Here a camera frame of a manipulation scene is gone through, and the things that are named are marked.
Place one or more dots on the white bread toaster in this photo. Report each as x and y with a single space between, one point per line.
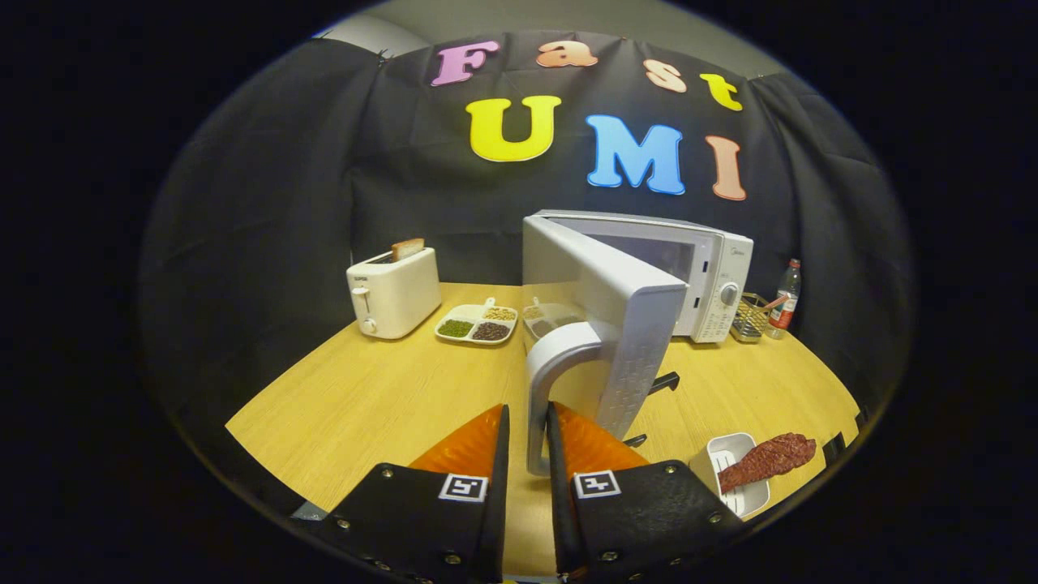
401 296

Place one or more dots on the clear plastic water bottle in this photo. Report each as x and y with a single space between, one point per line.
784 304

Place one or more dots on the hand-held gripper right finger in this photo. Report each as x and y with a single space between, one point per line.
555 478

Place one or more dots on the small white tray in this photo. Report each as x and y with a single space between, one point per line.
718 454

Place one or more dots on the white divided bean dish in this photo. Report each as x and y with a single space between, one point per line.
474 328

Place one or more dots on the brown meat piece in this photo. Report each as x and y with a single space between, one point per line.
766 461

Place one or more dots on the red white striped straw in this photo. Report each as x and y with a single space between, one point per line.
777 302

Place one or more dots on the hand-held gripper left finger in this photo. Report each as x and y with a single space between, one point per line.
501 462

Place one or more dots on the toast slice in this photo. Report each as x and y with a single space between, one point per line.
408 249

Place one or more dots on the white toaster oven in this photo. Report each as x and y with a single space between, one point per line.
641 324

